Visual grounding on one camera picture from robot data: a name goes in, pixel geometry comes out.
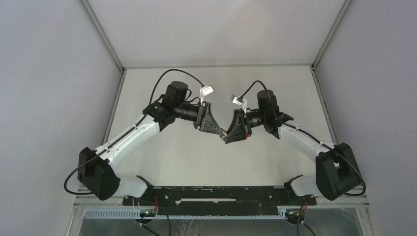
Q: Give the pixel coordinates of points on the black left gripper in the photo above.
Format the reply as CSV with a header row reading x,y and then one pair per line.
x,y
204,121

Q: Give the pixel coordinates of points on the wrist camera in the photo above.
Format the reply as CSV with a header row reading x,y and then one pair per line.
x,y
206,90
239,101

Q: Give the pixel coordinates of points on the aluminium frame rail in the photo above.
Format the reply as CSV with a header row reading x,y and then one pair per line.
x,y
93,201

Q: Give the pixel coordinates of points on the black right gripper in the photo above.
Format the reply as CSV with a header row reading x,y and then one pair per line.
x,y
241,129

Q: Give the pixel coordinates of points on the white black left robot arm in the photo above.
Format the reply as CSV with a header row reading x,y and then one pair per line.
x,y
97,168

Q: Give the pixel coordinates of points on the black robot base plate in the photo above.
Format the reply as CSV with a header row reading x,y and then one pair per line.
x,y
219,200

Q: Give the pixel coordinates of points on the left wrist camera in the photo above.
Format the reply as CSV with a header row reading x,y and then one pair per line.
x,y
206,90

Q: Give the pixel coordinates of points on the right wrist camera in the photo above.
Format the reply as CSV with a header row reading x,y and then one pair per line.
x,y
239,101

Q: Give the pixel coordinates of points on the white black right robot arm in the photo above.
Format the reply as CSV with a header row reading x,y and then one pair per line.
x,y
336,169

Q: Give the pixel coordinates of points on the threaded metal pipe fitting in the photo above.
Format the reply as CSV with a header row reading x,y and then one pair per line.
x,y
224,134

